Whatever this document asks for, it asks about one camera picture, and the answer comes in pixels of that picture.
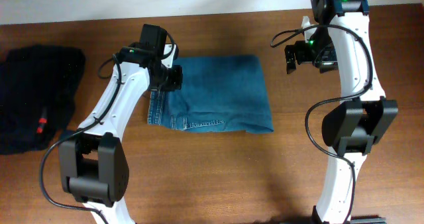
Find blue denim jeans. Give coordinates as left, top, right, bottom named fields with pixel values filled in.
left=147, top=55, right=274, bottom=134

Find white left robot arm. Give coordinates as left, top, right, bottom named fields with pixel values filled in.
left=57, top=24, right=183, bottom=223

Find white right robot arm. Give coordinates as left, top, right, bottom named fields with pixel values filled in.
left=284, top=0, right=398, bottom=223

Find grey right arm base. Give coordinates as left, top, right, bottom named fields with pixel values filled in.
left=350, top=216, right=387, bottom=224

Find black fabric bag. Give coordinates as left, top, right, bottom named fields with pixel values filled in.
left=1, top=44, right=85, bottom=155

